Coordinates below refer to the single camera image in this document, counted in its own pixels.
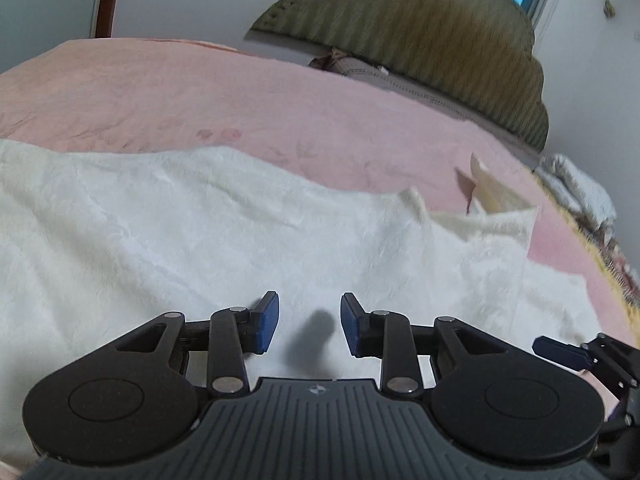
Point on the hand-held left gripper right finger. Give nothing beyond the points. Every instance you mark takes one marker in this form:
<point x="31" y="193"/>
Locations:
<point x="350" y="325"/>

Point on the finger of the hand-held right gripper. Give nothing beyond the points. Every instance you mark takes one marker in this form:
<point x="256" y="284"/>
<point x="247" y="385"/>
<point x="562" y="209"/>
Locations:
<point x="560" y="352"/>

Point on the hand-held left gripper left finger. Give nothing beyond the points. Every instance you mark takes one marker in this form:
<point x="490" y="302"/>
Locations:
<point x="267" y="322"/>

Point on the white pants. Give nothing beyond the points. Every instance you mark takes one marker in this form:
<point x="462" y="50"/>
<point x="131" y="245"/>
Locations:
<point x="200" y="235"/>

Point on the yellow patterned blanket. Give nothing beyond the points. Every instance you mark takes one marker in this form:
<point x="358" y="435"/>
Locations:
<point x="620" y="270"/>

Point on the white fluffy blanket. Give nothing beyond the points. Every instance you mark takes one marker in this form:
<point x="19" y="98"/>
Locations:
<point x="575" y="185"/>

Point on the pink bed sheet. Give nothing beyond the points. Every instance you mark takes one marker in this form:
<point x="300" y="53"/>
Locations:
<point x="200" y="90"/>

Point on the grey pillow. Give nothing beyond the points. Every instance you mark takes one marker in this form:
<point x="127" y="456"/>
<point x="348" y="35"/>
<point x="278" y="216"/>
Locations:
<point x="360" y="70"/>

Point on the green padded headboard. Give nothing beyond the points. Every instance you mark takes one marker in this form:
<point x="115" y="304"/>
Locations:
<point x="425" y="25"/>

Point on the wall switch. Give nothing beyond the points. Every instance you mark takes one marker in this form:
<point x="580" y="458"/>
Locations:
<point x="608" y="8"/>

